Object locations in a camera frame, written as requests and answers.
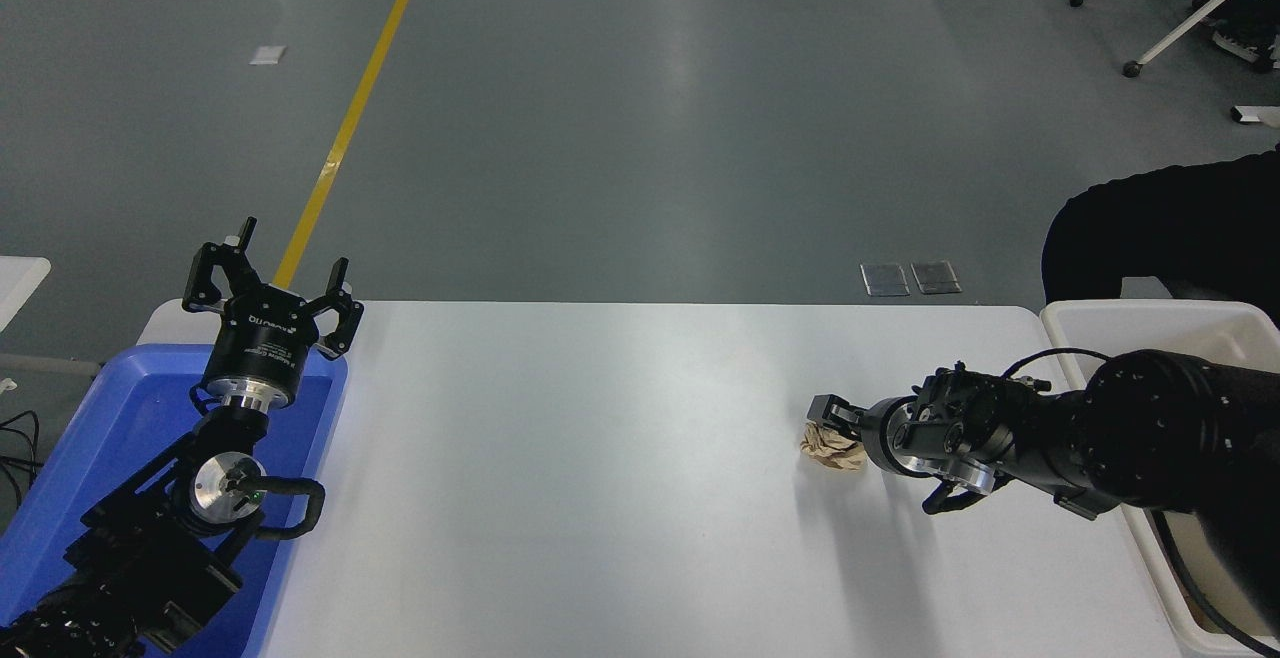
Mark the tan paper ball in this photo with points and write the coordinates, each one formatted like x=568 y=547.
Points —
x=830 y=453

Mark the person's shoe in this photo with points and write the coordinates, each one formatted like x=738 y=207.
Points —
x=1245 y=46

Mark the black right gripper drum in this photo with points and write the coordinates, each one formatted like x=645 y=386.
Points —
x=875 y=433

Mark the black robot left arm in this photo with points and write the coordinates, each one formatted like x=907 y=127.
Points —
x=140 y=538

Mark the large pale plastic bin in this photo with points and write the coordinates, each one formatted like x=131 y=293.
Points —
x=1160 y=323

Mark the white wheeled chair frame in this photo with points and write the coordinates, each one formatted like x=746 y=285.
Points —
x=1185 y=23

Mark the blue plastic tray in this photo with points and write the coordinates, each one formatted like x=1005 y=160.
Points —
x=120 y=408

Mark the silver floor plate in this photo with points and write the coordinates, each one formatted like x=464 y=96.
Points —
x=936 y=277
x=885 y=279

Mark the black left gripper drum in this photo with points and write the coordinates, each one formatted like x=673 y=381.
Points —
x=258 y=343

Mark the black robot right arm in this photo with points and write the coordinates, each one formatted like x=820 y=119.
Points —
x=1150 y=418

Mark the small white side table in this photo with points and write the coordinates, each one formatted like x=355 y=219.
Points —
x=18 y=283

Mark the person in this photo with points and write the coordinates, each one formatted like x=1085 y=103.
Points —
x=1180 y=228

